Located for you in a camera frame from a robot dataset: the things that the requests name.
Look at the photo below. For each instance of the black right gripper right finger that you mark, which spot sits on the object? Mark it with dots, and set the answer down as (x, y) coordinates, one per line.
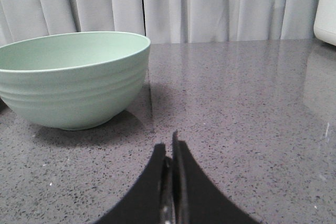
(196, 198)

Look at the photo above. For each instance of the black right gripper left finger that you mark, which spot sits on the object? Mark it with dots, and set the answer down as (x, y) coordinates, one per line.
(150, 199)

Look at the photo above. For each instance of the green ribbed bowl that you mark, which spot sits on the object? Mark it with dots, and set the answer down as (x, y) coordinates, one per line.
(73, 81)

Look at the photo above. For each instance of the white curtain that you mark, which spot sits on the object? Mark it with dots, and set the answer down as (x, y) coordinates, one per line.
(163, 21)

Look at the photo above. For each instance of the white appliance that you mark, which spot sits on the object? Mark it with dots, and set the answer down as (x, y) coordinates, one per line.
(324, 24)

